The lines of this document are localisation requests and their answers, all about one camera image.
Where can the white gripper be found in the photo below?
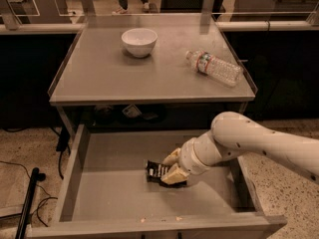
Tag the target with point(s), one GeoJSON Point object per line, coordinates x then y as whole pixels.
{"type": "Point", "coordinates": [187, 160]}

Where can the dark chocolate bar wrapper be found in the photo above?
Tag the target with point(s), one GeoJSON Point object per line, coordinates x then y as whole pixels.
{"type": "Point", "coordinates": [154, 172]}

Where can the dark items under tabletop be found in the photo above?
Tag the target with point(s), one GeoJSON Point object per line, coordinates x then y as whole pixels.
{"type": "Point", "coordinates": [129, 114]}

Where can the grey cabinet table frame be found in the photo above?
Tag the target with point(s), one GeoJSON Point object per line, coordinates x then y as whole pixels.
{"type": "Point", "coordinates": [99, 71]}

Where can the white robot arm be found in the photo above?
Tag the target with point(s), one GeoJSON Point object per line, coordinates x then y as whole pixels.
{"type": "Point", "coordinates": [232, 135]}

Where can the clear plastic water bottle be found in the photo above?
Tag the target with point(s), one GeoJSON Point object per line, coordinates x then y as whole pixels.
{"type": "Point", "coordinates": [224, 72]}

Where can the white ceramic bowl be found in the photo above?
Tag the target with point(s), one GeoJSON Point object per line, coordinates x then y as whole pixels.
{"type": "Point", "coordinates": [139, 42]}

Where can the grey open top drawer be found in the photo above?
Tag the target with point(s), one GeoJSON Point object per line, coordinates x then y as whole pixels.
{"type": "Point", "coordinates": [106, 195]}

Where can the black pole on floor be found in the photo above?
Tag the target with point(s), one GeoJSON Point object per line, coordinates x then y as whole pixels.
{"type": "Point", "coordinates": [36, 176]}

